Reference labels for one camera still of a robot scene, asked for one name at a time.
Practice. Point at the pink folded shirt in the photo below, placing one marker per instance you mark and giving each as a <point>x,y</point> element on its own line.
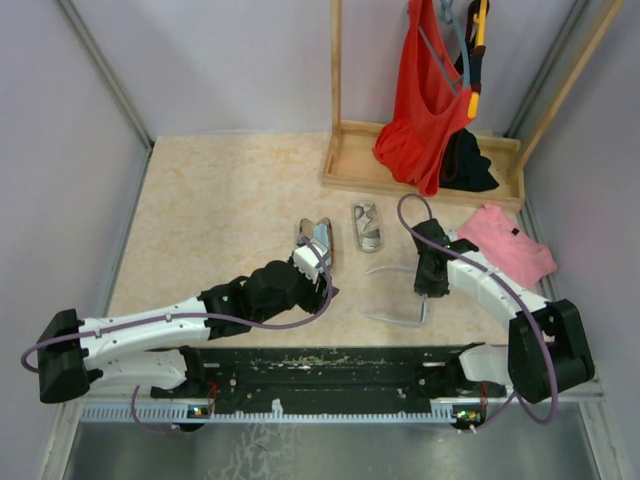
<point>507,246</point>

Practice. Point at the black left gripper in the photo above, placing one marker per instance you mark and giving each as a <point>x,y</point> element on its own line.
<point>316,300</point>

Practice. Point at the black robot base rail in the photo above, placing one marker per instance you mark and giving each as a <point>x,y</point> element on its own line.
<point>327,381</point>

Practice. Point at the plaid brown glasses case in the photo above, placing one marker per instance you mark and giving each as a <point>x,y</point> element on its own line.
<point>306,229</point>

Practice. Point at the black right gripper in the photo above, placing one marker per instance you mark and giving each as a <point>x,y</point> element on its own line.
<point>422,286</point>

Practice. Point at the red garment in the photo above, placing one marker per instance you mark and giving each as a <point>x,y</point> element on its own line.
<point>431,104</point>

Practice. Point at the light blue cloth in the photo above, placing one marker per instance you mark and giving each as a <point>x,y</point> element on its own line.
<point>322,232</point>

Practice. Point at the wooden clothes rack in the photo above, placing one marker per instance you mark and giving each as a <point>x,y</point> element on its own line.
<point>350,163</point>

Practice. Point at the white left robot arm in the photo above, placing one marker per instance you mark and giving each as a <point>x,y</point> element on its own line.
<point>72,352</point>

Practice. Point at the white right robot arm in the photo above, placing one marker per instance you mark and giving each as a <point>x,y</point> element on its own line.
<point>547,349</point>

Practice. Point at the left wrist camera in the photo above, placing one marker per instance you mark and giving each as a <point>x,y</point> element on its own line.
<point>306,259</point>

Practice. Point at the map print glasses case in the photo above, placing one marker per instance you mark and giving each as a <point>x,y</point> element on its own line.
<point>367,226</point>

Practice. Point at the black garment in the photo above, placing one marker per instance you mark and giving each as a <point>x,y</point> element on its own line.
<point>463,166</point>

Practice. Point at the white sunglasses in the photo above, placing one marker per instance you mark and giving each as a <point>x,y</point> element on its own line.
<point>390,296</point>

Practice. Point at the yellow black hanger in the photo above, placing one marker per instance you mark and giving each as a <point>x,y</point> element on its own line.
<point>471,61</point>

